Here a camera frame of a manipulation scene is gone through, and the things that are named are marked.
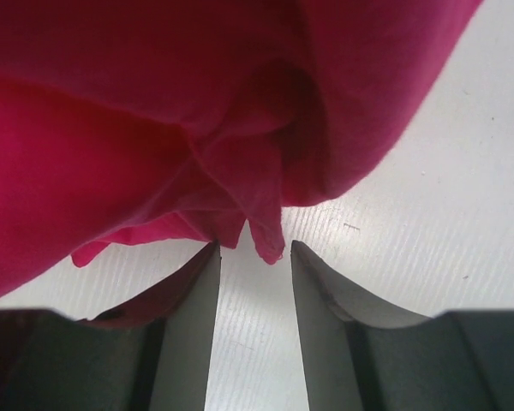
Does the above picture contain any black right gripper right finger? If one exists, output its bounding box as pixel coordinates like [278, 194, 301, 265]
[291, 241, 514, 410]

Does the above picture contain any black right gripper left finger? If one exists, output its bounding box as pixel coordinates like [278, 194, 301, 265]
[0, 244, 221, 410]

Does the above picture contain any magenta pink t shirt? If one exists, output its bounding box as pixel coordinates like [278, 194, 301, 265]
[0, 0, 485, 326]

